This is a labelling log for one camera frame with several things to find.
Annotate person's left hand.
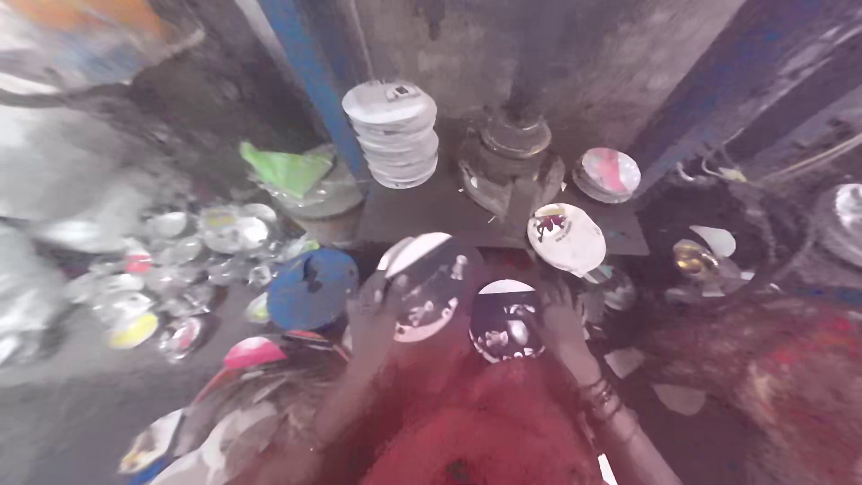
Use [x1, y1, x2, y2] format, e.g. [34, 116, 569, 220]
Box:
[346, 237, 416, 351]

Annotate person's right hand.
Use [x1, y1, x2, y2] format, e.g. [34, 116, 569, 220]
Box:
[536, 275, 594, 363]

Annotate dark disc with white edges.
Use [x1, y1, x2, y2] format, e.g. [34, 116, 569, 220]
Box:
[385, 232, 484, 343]

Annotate small dark printed round disc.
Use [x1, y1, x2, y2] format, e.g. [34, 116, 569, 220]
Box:
[469, 279, 545, 364]

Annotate person's right forearm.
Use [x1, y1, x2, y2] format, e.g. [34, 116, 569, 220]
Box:
[566, 345, 684, 485]

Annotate white disc with dark print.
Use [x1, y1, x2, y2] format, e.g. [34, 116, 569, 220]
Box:
[527, 203, 607, 278]

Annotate blue round disc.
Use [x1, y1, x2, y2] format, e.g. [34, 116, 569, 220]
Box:
[267, 248, 360, 331]

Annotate round grey bucket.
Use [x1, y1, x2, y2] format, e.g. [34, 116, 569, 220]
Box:
[251, 145, 368, 250]

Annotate dark low work board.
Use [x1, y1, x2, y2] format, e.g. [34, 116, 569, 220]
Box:
[358, 121, 651, 257]

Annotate grey paper scrap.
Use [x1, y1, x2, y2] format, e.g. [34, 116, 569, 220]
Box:
[652, 383, 707, 416]
[604, 348, 647, 379]

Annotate round metal press die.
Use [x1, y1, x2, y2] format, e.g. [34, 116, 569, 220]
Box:
[458, 113, 566, 220]

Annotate green plastic sheet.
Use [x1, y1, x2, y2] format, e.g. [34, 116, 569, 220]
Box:
[240, 141, 335, 199]

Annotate gold shiny bowl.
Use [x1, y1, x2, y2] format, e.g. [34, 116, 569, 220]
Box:
[672, 240, 720, 281]

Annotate stack of white discs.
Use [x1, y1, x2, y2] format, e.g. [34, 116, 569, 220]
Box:
[342, 80, 439, 190]

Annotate person's body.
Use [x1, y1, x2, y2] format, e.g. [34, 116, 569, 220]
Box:
[360, 330, 610, 485]

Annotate white paper scrap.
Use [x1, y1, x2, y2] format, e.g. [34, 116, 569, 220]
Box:
[690, 225, 737, 259]

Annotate pile of silver paper bowls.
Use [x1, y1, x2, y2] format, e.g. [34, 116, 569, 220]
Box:
[67, 203, 321, 363]

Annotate red cloth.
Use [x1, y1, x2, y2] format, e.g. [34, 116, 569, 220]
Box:
[707, 303, 862, 485]

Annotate large white plastic sack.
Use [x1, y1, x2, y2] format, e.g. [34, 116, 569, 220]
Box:
[0, 104, 159, 378]

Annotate orange and white sack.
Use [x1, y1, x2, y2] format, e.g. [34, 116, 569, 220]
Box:
[0, 0, 204, 92]

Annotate blue metal post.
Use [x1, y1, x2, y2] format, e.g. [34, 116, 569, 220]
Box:
[257, 0, 371, 181]

